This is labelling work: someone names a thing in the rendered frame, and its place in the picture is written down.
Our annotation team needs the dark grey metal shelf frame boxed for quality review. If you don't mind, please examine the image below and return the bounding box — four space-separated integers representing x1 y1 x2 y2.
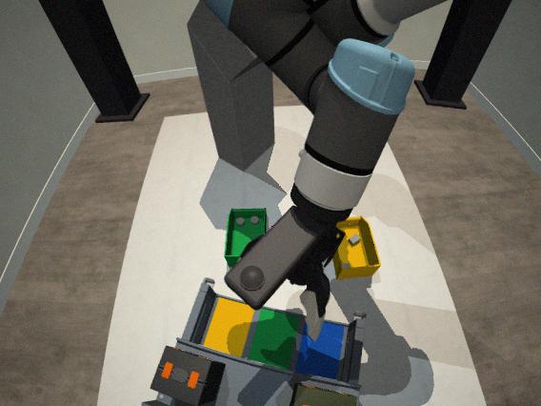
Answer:
175 277 367 406

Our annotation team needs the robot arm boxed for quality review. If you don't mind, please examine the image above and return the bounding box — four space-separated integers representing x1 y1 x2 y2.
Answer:
204 0 448 311

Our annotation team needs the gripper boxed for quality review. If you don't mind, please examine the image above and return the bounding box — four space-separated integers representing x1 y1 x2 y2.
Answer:
287 183 353 342

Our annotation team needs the dark grey case with orange latches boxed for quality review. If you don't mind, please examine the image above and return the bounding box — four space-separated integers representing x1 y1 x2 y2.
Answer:
150 345 226 406

